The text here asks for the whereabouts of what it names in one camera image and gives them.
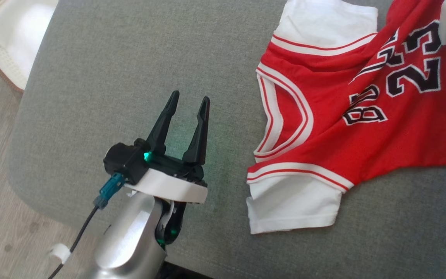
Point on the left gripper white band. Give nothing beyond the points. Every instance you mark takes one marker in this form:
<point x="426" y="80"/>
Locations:
<point x="172" y="186"/>

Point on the red basketball jersey white sleeves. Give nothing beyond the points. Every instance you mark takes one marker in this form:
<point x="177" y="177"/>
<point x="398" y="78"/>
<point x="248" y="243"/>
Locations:
<point x="362" y="147"/>

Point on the large grey sofa seat cushion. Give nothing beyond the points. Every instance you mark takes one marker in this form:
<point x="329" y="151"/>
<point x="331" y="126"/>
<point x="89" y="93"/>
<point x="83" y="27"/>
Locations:
<point x="110" y="58"/>

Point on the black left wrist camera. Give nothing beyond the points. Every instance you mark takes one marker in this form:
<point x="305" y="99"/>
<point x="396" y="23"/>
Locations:
<point x="124" y="161"/>

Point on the white laundry basket brown rim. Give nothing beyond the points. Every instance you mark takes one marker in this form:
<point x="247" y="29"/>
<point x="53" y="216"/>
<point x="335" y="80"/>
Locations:
<point x="10" y="35"/>

